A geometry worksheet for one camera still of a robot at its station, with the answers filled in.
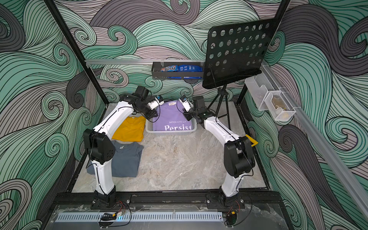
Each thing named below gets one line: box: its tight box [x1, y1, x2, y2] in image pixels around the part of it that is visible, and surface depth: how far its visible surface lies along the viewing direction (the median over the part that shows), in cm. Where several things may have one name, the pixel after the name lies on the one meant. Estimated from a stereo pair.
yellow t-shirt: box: [112, 115, 146, 142], surface depth 101 cm
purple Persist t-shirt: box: [152, 100, 193, 131], surface depth 94 cm
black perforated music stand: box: [202, 18, 276, 130], surface depth 65 cm
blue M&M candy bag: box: [160, 64, 203, 72], surface depth 94 cm
